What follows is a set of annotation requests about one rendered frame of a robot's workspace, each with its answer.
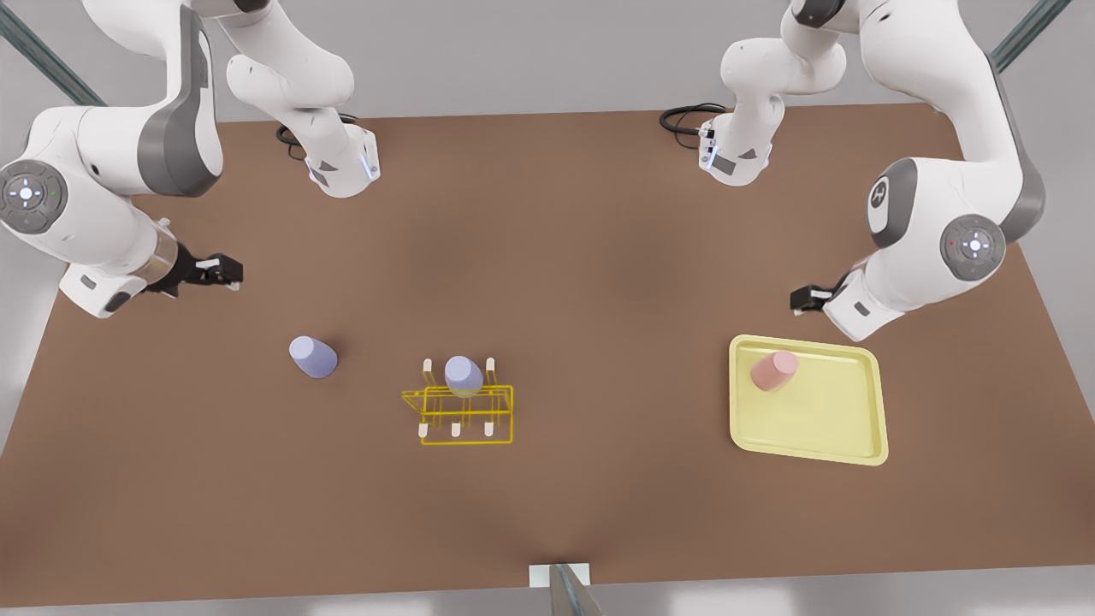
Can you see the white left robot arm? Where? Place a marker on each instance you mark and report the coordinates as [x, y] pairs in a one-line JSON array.
[[941, 197]]

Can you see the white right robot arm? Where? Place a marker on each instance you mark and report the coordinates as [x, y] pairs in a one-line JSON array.
[[103, 162]]

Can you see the pink cup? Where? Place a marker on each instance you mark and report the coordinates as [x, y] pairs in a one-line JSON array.
[[774, 370]]

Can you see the yellow tray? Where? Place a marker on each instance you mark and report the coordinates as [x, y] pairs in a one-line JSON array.
[[808, 402]]

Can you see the lavender cup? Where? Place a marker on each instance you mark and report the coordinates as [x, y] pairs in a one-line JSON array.
[[463, 374], [313, 356]]

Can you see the silver frame post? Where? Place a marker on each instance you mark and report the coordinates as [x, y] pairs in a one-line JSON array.
[[566, 590], [43, 56], [1026, 32]]

